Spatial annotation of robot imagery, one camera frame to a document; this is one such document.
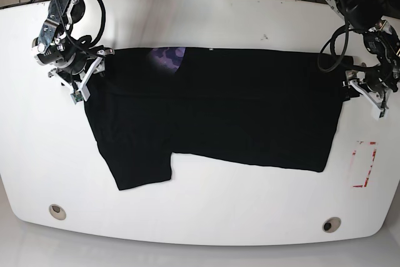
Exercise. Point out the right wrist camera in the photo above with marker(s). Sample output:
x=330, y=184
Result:
x=78, y=96

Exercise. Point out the left table grommet hole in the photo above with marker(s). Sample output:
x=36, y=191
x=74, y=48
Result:
x=57, y=212

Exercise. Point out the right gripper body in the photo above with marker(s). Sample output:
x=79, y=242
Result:
x=76, y=76

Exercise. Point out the red tape rectangle marking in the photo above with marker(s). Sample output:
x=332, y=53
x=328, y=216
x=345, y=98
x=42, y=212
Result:
x=361, y=164

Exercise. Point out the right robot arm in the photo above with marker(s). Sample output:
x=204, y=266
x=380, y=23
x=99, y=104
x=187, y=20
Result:
x=55, y=45

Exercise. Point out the black graphic t-shirt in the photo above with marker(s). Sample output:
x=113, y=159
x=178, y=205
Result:
x=249, y=106

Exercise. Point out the right table grommet hole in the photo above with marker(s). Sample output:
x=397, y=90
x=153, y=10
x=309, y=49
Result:
x=331, y=225

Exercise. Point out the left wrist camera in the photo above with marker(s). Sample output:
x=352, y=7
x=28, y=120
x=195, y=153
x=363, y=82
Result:
x=378, y=113

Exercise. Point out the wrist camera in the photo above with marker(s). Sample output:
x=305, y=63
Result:
x=78, y=96
x=378, y=113

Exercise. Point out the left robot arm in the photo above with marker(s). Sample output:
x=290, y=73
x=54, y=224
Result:
x=365, y=17

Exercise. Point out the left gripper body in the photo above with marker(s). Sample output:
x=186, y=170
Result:
x=375, y=92

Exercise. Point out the table grommet hole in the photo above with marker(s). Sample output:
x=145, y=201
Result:
x=57, y=212
x=331, y=225

